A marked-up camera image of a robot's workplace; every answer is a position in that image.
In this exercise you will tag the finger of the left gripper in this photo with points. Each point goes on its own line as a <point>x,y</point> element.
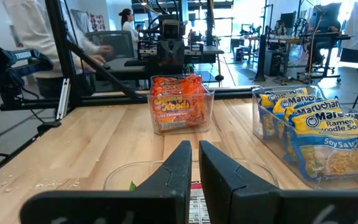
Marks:
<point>178,60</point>
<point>165,60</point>

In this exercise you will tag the white bracket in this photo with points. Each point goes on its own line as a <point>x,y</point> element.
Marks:
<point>63,99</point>

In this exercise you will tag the black office chair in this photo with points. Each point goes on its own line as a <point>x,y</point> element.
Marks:
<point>326,15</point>

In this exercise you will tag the black tower stand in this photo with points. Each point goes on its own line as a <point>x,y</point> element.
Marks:
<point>261,59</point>

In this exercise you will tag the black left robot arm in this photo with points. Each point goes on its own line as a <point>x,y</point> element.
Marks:
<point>17,59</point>

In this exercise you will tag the grey office chair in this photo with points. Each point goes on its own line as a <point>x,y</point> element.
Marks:
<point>113,43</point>

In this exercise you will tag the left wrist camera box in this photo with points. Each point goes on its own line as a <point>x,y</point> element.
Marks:
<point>170,29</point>

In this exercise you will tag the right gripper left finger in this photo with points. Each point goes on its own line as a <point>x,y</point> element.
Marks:
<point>172,193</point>

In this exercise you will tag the person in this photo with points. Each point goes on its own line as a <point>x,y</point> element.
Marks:
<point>129,29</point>
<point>280,28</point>
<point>33,25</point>

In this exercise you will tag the person's hand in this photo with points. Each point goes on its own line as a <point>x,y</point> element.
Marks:
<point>96,60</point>
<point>106,49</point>

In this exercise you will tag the blue yellow Maruchan ramen packet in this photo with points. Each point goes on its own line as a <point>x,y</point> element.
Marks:
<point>269,101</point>
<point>331,149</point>
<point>294,102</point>
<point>312,107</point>

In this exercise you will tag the orange Saucy Noods packet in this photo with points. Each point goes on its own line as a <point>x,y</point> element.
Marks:
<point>172,77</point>
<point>176,109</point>
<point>194,87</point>

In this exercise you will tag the dark grey desk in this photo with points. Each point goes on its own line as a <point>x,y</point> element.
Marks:
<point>126,70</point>

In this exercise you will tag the clear plastic bin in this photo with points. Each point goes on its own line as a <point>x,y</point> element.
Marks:
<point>126,179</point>
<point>211,112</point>
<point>255,118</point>

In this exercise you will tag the black metal rig frame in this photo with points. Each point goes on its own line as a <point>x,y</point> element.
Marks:
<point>61,46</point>

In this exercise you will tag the silver snack bag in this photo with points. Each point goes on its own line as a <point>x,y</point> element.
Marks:
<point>199,202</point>

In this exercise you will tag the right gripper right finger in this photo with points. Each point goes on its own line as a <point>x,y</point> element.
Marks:
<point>228,193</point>

